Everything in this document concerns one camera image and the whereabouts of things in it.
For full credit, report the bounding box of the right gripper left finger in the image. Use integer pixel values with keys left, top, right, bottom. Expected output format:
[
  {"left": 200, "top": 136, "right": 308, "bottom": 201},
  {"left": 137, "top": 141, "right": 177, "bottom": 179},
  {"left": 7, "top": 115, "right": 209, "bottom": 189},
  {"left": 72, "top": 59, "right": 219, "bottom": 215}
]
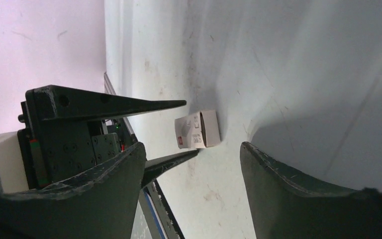
[{"left": 0, "top": 142, "right": 146, "bottom": 239}]

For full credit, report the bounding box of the staple box sleeve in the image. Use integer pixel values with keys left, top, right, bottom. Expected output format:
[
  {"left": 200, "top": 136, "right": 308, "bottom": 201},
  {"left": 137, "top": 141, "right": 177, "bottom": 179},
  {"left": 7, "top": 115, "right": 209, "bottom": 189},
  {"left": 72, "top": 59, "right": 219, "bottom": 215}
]
[{"left": 174, "top": 110, "right": 221, "bottom": 149}]

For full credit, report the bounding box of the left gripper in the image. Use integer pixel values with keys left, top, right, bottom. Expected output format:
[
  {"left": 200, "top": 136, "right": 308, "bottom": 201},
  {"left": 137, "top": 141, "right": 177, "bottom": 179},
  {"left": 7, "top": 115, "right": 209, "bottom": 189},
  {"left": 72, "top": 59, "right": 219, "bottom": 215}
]
[{"left": 17, "top": 85, "right": 187, "bottom": 189}]

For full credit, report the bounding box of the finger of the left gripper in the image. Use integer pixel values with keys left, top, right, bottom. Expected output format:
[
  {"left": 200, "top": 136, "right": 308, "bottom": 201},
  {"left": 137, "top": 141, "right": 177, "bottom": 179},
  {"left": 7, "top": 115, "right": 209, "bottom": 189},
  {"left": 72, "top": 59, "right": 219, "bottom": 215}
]
[{"left": 141, "top": 149, "right": 199, "bottom": 189}]

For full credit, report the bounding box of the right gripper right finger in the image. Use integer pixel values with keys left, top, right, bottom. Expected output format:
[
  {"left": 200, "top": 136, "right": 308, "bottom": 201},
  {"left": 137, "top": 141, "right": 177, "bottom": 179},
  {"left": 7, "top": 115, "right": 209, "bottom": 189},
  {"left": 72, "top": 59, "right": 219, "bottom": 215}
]
[{"left": 240, "top": 141, "right": 382, "bottom": 239}]

